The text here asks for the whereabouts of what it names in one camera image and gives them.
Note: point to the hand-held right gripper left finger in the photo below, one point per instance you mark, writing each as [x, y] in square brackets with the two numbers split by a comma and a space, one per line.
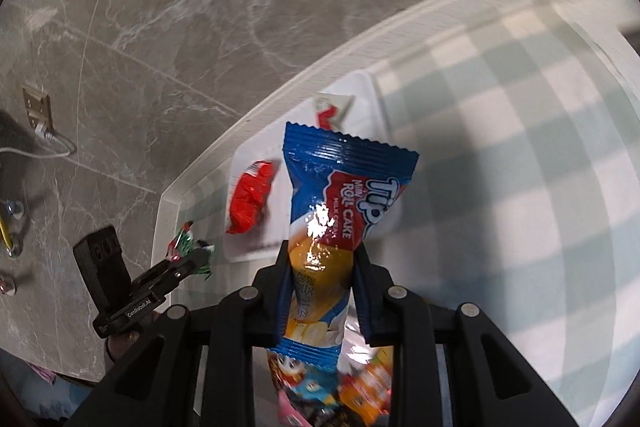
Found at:
[283, 292]

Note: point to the blue roll cake packet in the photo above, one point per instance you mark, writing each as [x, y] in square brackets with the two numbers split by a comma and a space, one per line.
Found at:
[340, 187]

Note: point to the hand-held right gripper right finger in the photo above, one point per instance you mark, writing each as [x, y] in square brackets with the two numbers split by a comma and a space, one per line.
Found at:
[362, 297]

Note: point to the white red snack packet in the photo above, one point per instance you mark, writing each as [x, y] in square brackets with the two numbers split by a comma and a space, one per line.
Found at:
[330, 109]

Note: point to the red shiny snack packet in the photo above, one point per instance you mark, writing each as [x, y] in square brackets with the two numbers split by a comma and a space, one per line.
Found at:
[247, 197]

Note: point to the green red candy packet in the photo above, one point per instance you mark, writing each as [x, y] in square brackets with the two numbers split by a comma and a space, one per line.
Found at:
[182, 239]

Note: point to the metal bolt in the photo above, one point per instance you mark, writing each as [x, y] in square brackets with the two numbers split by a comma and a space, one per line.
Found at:
[6, 285]
[12, 247]
[13, 208]

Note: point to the wall socket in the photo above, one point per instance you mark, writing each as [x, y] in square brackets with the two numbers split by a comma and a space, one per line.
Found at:
[36, 107]

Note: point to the pile of mixed snack packets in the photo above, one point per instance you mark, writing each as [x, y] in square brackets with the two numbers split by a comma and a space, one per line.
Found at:
[360, 387]

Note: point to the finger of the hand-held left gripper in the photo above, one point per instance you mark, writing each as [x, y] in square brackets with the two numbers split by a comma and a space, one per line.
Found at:
[175, 269]

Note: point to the white plastic tray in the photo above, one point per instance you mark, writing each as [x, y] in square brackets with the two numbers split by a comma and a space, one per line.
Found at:
[362, 87]

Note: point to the checked tablecloth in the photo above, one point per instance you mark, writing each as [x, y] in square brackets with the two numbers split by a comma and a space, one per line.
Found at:
[500, 157]

